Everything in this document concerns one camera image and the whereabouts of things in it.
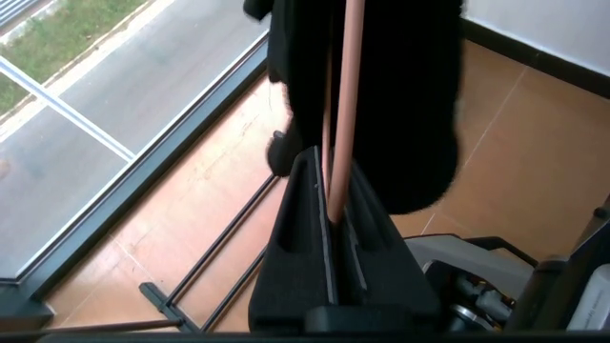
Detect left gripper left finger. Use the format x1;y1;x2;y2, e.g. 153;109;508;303
247;145;337;333

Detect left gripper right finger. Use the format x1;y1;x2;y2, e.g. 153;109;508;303
333;160;443;333

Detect black garment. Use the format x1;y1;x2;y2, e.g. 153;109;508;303
241;0;467;216

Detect pink clothes hanger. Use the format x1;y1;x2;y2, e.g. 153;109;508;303
319;0;367;226

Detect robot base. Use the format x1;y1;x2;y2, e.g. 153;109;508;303
403;192;610;333

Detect black clothes rack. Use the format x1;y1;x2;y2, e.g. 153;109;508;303
45;171;282;334

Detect window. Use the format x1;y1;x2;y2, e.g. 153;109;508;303
0;0;272;330

